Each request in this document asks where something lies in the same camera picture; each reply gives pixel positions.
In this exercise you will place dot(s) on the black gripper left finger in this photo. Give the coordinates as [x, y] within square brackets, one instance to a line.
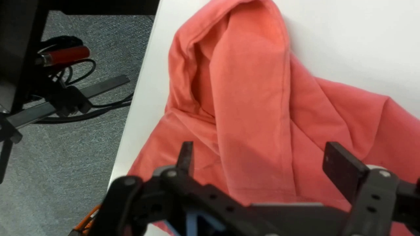
[174, 201]

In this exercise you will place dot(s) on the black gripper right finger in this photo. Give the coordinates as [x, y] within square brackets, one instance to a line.
[367, 201]

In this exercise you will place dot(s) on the coral red cloth shirt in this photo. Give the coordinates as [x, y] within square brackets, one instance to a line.
[253, 109]

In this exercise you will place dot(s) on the gray metal floor bar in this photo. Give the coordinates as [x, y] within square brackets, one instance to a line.
[102, 86]

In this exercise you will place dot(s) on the red cylindrical tool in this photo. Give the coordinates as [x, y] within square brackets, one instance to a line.
[65, 56]

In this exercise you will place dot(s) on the black robot stand frame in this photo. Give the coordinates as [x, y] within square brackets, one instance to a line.
[21, 44]

